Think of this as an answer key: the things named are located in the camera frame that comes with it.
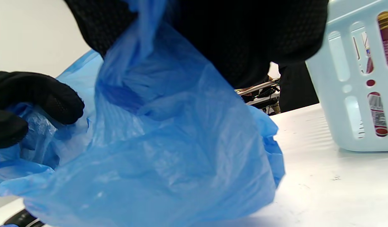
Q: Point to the person's right hand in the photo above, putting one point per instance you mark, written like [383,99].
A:
[244,37]

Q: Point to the person's left hand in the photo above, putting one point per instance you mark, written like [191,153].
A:
[39,91]

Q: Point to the black blue barcode scanner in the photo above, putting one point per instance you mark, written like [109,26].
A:
[23,219]

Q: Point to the blue plastic bag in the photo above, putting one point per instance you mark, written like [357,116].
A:
[165,157]

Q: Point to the light blue plastic basket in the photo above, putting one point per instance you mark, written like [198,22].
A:
[342,126]

